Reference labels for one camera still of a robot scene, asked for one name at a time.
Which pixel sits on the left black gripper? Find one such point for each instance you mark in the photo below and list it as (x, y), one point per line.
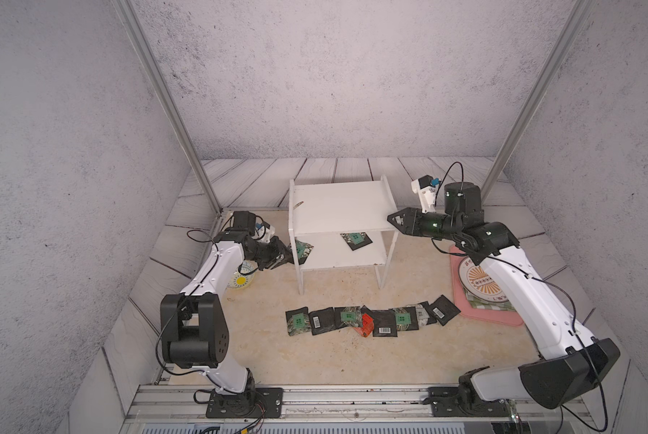
(278, 256)

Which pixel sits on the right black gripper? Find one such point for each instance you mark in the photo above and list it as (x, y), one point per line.
(411, 223)

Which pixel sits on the small green tea bag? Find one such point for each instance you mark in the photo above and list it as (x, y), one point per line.
(356, 241)
(406, 319)

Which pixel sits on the green tea bag top shelf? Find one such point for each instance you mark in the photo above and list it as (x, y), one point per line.
(348, 317)

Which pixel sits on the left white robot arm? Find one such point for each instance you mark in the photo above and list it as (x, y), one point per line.
(194, 333)

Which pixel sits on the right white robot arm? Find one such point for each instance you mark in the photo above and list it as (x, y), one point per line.
(572, 360)

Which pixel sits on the white two-tier shelf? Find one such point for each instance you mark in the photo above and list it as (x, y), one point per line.
(319, 213)

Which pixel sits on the yellow patterned bowl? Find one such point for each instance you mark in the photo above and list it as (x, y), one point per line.
(239, 281)

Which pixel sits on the round patterned plate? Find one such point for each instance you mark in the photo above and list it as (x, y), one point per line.
(479, 284)

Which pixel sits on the checkered cloth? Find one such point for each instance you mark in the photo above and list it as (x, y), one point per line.
(479, 303)

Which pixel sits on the pink tray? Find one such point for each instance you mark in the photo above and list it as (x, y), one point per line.
(488, 315)

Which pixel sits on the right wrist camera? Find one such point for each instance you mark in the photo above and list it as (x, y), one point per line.
(426, 187)

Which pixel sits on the metal base rail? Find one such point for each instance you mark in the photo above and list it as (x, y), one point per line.
(343, 409)

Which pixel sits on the right metal frame post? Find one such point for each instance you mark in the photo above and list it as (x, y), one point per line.
(573, 25)

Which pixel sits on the metal frame post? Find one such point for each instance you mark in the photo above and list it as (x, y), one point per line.
(573, 25)
(141, 45)

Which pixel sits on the left metal frame post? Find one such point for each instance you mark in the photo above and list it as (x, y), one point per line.
(141, 45)

